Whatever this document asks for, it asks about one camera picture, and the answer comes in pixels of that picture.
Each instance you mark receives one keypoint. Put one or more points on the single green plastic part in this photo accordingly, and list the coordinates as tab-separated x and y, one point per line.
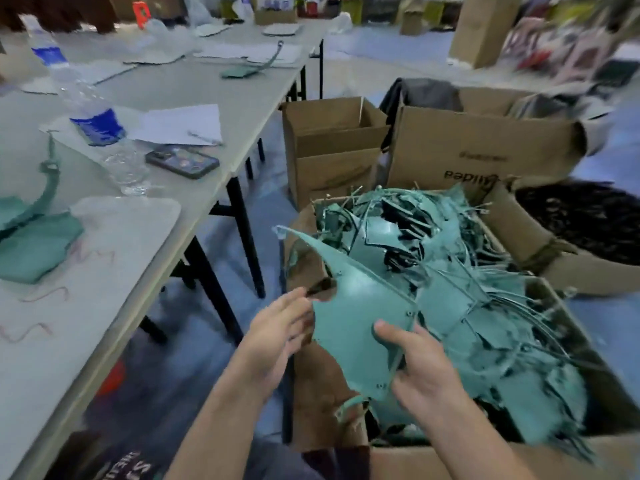
355	310

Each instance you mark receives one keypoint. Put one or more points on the black smartphone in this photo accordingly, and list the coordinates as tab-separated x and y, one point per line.
182	162

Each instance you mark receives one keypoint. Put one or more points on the clear blue-label water bottle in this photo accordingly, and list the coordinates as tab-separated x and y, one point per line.
95	120
42	45

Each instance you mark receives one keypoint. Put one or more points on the white paper sheet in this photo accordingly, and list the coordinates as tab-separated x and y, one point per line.
180	125

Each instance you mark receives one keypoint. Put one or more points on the person's right hand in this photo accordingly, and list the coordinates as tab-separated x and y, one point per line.
425	370

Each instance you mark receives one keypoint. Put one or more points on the small cardboard box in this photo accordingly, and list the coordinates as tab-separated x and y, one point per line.
335	155

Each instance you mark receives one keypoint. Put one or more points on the box of green parts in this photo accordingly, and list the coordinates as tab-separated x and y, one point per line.
310	385

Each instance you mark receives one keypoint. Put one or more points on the printed brown cardboard box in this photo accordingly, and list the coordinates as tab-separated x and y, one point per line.
480	145

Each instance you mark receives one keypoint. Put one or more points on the dark grey jacket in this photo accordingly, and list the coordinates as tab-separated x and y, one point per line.
420	95

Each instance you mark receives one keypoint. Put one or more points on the box of black small parts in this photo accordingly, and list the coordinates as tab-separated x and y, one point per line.
580	225

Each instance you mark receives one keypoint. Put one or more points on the tall plain cardboard box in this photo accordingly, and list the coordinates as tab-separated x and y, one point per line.
483	30

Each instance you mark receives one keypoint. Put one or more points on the person's left forearm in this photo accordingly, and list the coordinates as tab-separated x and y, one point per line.
215	435

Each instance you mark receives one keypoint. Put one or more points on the person's left hand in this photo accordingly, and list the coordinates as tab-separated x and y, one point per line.
270	340

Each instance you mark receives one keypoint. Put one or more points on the black metal table legs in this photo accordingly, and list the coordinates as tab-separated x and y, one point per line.
215	255

